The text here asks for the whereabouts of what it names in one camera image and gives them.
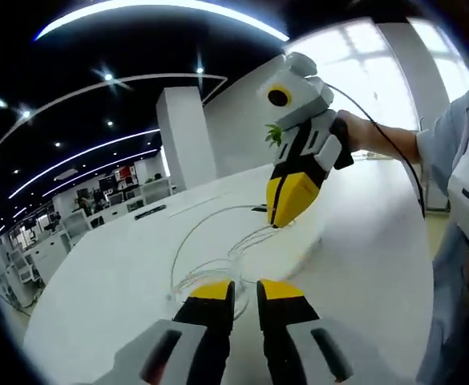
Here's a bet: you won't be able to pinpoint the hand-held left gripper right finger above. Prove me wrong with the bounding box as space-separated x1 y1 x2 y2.
256 279 383 385

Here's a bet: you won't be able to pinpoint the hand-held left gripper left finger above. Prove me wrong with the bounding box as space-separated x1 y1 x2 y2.
79 279 237 385

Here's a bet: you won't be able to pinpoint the white wired earphones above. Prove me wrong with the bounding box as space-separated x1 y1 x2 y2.
169 202 299 322

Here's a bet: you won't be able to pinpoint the white desktop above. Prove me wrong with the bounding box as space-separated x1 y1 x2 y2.
23 160 435 385

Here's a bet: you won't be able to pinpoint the small black desktop device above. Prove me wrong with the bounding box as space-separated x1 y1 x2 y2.
134 204 167 221

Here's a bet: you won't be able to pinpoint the person's right hand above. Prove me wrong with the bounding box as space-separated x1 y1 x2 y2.
335 110 380 156

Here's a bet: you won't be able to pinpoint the green potted plant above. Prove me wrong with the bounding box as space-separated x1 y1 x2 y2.
265 123 285 148

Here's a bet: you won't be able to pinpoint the large white square pillar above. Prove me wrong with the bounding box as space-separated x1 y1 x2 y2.
156 86 219 193

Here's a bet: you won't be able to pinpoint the group of white office chairs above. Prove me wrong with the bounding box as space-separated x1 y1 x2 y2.
5 178 175 294

